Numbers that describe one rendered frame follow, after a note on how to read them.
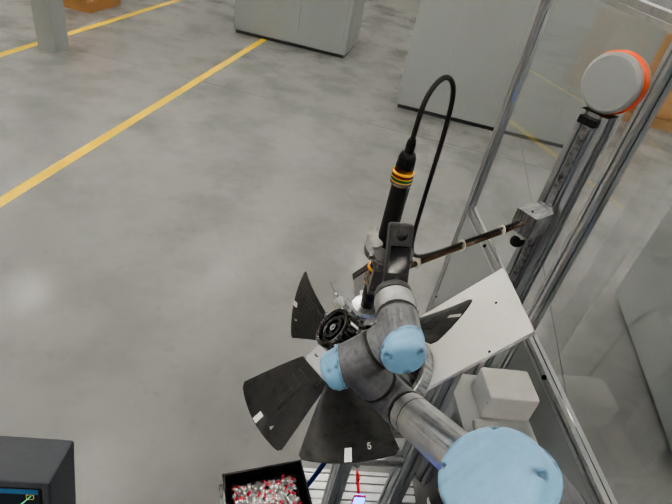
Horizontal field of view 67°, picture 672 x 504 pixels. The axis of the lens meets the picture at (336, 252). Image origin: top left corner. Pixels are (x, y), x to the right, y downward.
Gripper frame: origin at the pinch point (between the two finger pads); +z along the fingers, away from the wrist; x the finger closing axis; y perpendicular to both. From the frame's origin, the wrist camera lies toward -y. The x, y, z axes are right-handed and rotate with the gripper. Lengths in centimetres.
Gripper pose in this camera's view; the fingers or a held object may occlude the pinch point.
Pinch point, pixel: (384, 228)
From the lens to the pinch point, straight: 111.2
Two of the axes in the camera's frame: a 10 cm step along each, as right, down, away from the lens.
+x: 9.9, 1.2, 1.3
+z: -0.3, -6.0, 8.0
